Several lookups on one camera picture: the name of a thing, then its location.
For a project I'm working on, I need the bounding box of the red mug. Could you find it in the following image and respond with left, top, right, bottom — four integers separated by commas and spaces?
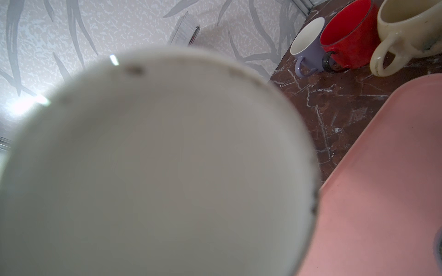
320, 0, 381, 73

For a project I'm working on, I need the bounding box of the lavender purple mug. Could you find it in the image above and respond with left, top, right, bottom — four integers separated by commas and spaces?
290, 17, 325, 78

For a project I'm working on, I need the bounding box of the white mug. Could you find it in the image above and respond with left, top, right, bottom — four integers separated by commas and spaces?
1, 46, 321, 276

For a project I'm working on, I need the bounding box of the pink plastic tray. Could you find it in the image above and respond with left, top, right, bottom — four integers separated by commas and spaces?
299, 74, 442, 276

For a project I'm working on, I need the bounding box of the beige speckled round mug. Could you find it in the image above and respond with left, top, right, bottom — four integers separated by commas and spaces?
369, 0, 442, 77

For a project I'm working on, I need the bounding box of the clear plastic wall shelf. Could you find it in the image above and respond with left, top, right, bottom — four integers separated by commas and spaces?
168, 12, 201, 47

